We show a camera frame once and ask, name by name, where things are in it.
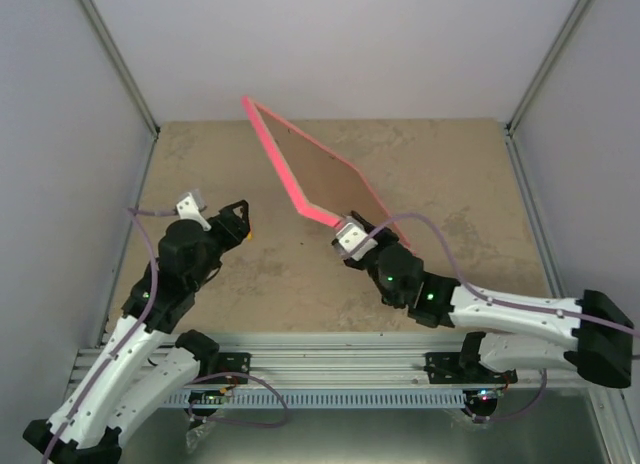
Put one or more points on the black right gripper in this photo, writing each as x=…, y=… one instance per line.
x=389, y=237

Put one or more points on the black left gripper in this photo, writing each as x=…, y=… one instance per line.
x=229, y=219

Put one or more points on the pink wooden photo frame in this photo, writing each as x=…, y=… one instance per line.
x=323, y=186

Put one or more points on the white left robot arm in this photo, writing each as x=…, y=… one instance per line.
x=92, y=425

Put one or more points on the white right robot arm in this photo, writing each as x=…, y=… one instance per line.
x=589, y=335

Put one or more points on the right controller board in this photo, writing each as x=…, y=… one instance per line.
x=481, y=403

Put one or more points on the controller board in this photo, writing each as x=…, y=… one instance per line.
x=481, y=403
x=207, y=403

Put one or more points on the left controller board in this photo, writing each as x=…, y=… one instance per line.
x=207, y=403

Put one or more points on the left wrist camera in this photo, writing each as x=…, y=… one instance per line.
x=190, y=206

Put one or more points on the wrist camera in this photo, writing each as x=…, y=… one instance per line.
x=190, y=206
x=352, y=242

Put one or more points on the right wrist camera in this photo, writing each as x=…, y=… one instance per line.
x=352, y=242

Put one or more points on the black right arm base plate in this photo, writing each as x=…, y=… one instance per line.
x=445, y=368

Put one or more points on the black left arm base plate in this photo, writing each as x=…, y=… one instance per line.
x=224, y=364

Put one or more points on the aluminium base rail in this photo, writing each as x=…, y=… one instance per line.
x=340, y=360

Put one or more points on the grey slotted cable duct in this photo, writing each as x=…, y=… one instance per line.
x=334, y=399

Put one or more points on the aluminium corner post left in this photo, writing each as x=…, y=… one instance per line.
x=107, y=42

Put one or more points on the aluminium corner post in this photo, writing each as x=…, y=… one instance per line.
x=107, y=42
x=567, y=30

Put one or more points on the aluminium corner post right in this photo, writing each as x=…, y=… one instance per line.
x=567, y=30

